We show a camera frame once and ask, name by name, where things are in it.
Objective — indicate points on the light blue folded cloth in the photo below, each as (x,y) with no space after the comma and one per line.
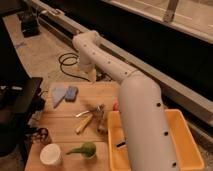
(58,94)

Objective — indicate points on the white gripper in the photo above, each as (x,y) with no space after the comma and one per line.
(92,75)

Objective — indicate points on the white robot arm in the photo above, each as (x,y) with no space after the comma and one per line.
(148,139)

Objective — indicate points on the yellow plastic tub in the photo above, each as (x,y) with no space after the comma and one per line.
(188,154)

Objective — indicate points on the long metal rail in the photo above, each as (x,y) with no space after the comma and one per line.
(169,40)

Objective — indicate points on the orange tomato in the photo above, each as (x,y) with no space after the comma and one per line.
(116,106)

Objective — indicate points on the wooden spatula block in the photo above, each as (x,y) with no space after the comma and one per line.
(102,123)

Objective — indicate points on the wooden handled knife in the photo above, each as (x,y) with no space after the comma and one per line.
(82,125)

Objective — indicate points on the white dish brush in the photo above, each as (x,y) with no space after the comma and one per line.
(120,145)

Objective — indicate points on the black stand at left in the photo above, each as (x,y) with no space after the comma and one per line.
(16,113)

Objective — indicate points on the black device on floor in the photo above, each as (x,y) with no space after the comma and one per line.
(29,24)

